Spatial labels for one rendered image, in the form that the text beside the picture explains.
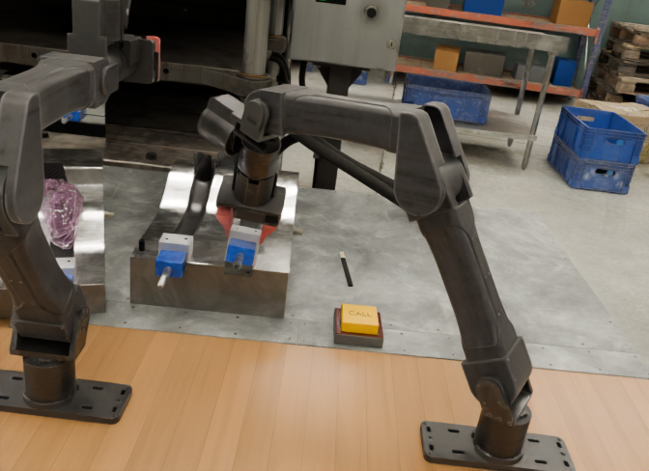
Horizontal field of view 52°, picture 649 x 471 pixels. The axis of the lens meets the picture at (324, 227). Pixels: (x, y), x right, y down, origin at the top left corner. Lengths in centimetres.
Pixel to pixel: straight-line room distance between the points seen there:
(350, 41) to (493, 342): 117
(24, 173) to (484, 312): 54
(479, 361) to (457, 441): 14
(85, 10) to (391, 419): 68
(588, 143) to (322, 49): 308
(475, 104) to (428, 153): 411
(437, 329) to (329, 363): 23
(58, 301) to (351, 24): 122
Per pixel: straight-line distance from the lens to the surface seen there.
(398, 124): 81
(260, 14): 172
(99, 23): 93
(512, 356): 87
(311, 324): 113
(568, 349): 124
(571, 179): 477
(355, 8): 184
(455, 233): 81
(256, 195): 99
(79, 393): 97
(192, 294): 113
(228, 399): 97
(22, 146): 68
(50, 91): 78
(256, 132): 91
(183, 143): 201
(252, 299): 112
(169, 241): 111
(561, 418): 107
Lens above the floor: 141
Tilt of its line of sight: 24 degrees down
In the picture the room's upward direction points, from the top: 7 degrees clockwise
